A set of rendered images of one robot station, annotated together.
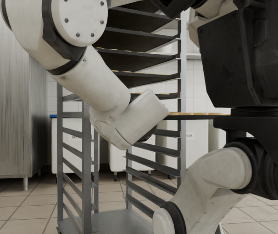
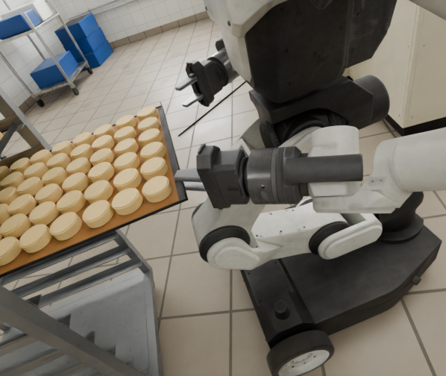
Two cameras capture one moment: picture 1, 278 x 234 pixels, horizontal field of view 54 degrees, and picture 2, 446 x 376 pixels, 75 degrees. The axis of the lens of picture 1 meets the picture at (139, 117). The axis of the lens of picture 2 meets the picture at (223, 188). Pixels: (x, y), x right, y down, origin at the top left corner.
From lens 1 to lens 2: 71 cm
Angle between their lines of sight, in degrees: 71
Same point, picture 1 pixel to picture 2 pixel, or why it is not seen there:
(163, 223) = (236, 248)
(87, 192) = (98, 353)
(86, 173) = (77, 343)
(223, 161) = (309, 145)
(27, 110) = not seen: outside the picture
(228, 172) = not seen: hidden behind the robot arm
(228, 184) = not seen: hidden behind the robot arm
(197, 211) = (258, 207)
